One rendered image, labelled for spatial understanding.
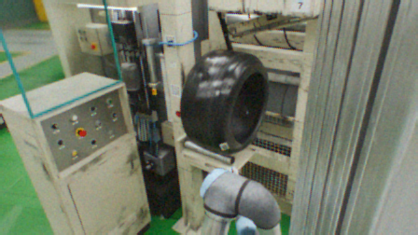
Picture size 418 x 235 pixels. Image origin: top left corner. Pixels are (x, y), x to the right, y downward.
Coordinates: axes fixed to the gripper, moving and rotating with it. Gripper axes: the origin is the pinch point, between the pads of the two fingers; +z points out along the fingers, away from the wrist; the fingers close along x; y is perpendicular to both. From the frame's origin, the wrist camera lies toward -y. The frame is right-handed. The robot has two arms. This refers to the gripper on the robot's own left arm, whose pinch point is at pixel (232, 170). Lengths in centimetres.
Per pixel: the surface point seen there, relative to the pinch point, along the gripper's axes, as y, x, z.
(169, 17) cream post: 62, 4, 60
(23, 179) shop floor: -46, 219, 127
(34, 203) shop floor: -49, 194, 90
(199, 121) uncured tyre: 21.9, 7.2, 18.0
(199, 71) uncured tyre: 40, -2, 34
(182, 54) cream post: 43, 5, 55
